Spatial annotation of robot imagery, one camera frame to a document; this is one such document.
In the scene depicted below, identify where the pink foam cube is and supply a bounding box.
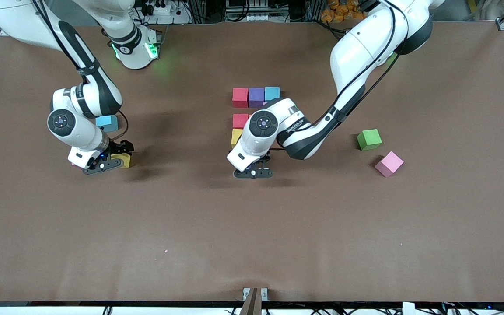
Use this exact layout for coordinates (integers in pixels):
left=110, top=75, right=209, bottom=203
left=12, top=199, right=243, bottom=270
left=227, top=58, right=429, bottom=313
left=374, top=151, right=405, bottom=178

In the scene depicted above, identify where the brown table cover sheet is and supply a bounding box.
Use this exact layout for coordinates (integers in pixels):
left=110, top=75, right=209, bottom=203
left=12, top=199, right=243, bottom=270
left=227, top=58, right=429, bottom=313
left=0, top=21, right=504, bottom=303

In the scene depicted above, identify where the green foam cube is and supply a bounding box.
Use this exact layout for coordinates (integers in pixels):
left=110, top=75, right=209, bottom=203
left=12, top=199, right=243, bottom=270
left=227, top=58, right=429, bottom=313
left=357, top=129, right=383, bottom=151

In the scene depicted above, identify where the brown wooden strip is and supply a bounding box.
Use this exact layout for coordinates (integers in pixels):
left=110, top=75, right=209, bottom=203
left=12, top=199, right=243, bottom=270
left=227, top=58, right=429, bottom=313
left=239, top=287, right=262, bottom=315

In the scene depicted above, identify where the pile of orange fruits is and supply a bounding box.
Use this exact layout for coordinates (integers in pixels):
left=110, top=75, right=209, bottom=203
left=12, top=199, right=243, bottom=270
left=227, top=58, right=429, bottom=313
left=321, top=0, right=362, bottom=22

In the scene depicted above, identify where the small metal bracket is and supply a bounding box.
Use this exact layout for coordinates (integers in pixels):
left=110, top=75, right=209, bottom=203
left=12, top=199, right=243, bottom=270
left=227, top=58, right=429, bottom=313
left=242, top=287, right=269, bottom=302

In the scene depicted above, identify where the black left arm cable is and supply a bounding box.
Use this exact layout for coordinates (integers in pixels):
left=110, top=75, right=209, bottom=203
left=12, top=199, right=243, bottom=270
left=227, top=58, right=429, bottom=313
left=274, top=0, right=410, bottom=151

